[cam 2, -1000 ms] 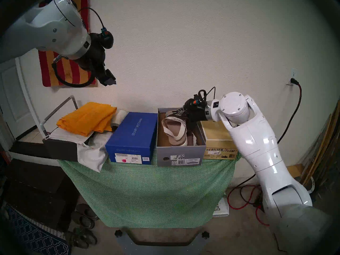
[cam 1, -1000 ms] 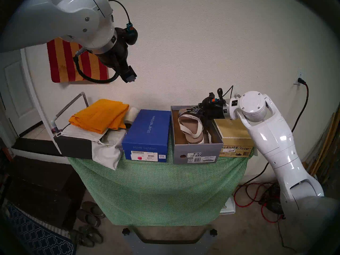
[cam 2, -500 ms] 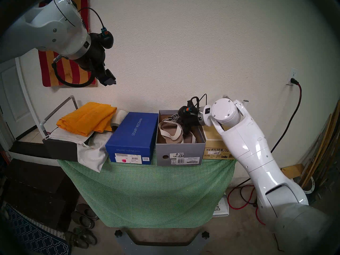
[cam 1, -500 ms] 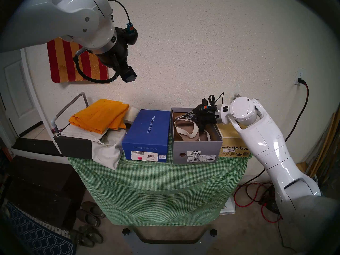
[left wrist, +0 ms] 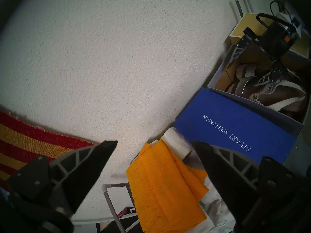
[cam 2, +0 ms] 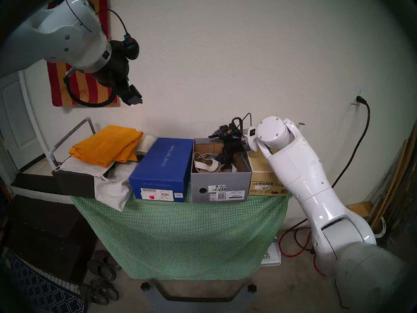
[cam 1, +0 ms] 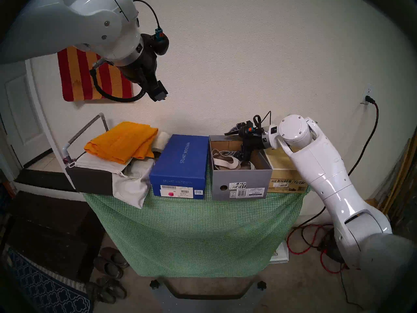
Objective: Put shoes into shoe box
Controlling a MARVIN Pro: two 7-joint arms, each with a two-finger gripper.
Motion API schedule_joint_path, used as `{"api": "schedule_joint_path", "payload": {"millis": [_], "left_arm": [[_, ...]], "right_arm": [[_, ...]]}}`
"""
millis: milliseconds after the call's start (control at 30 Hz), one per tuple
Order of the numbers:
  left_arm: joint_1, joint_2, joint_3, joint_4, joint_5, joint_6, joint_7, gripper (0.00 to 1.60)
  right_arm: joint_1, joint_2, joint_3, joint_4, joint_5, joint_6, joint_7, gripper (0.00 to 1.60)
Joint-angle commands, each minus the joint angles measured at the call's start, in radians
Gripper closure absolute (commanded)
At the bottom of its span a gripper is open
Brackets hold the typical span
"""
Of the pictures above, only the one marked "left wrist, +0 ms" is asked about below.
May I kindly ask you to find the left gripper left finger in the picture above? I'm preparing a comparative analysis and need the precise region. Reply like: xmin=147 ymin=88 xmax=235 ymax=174
xmin=7 ymin=140 xmax=118 ymax=214

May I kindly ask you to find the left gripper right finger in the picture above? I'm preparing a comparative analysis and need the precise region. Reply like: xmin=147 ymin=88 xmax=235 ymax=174
xmin=191 ymin=141 xmax=298 ymax=233

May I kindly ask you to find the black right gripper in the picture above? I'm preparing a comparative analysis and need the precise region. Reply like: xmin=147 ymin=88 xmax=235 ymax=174
xmin=227 ymin=21 xmax=297 ymax=86

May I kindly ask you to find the snake-print strap wedge sandal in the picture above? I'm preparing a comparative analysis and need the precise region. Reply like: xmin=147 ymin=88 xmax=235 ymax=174
xmin=235 ymin=63 xmax=272 ymax=81
xmin=227 ymin=70 xmax=308 ymax=112

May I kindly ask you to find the gold shoe box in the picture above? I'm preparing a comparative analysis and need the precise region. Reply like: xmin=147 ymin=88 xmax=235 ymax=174
xmin=229 ymin=13 xmax=310 ymax=58

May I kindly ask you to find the blue shoe box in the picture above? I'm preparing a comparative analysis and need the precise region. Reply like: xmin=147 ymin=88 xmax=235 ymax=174
xmin=173 ymin=88 xmax=297 ymax=165

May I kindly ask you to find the grey open shoe box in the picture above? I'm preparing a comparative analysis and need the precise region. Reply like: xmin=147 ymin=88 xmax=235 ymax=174
xmin=207 ymin=42 xmax=311 ymax=138

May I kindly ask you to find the red yellow striped flag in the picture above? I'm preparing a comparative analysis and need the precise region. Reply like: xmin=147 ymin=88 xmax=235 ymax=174
xmin=0 ymin=111 xmax=94 ymax=191

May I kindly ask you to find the white toilet paper roll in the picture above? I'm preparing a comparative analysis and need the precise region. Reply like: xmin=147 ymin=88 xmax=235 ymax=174
xmin=160 ymin=127 xmax=192 ymax=161

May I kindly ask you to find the orange towel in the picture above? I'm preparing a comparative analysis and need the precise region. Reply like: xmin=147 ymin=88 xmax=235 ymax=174
xmin=126 ymin=140 xmax=209 ymax=233

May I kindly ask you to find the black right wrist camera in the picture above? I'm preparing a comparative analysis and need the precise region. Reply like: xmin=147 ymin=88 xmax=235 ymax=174
xmin=275 ymin=21 xmax=298 ymax=48

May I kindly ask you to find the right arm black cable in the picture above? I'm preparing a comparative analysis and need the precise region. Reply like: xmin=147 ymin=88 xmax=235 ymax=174
xmin=256 ymin=1 xmax=297 ymax=31

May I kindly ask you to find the red handled tool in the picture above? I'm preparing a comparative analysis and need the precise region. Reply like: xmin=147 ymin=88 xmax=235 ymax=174
xmin=117 ymin=207 xmax=137 ymax=218

